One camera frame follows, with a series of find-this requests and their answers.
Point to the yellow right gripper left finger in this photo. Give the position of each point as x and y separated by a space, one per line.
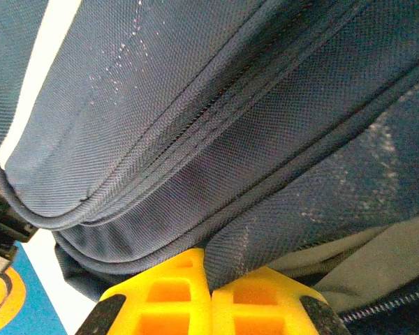
167 307

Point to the navy blue backpack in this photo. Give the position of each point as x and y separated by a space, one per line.
195 104

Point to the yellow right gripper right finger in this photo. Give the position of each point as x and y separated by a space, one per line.
265 310

